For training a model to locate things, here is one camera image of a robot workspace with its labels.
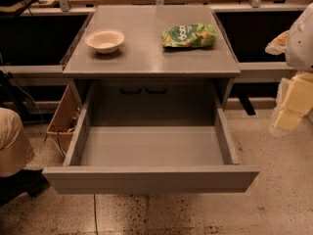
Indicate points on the white paper bowl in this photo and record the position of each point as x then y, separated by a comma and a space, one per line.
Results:
105, 41

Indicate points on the brown cardboard box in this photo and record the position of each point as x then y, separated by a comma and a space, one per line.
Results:
64, 121

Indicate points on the black shoe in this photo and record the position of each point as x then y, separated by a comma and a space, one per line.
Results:
31, 182

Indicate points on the right black drawer handle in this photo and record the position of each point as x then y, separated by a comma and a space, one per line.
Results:
156, 89

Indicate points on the person's beige trouser leg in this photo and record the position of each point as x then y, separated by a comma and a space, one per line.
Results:
15, 148

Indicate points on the left black drawer handle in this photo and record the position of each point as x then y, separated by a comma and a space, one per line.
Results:
130, 89

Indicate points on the green rice chip bag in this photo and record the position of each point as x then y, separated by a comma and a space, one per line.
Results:
192, 35

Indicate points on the open grey top drawer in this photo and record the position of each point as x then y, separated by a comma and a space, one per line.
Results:
151, 160

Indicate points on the grey cabinet with top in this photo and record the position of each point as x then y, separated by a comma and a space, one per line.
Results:
198, 80

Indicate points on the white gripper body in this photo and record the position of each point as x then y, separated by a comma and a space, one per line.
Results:
301, 48

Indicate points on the black drawer handle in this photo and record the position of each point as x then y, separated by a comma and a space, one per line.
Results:
156, 89
130, 89

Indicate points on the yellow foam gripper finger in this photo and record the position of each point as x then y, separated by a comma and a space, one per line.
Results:
294, 102
278, 45

